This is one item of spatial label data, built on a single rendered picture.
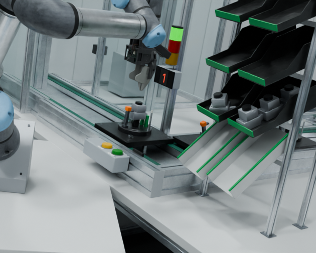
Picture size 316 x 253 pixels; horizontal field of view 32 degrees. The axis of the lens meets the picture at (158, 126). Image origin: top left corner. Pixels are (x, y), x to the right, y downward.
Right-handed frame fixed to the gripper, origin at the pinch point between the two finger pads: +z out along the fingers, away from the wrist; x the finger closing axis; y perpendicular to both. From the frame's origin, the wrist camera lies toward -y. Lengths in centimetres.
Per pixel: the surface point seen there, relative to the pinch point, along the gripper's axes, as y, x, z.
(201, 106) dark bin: -14.0, 15.6, 2.8
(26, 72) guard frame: 2, -86, 17
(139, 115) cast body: -18.9, -23.7, 18.8
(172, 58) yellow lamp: -30.1, -22.0, -5.5
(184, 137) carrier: -37.0, -14.2, 26.2
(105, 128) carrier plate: -8.0, -30.8, 26.0
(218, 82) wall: -296, -251, 66
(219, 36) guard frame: -120, -88, -6
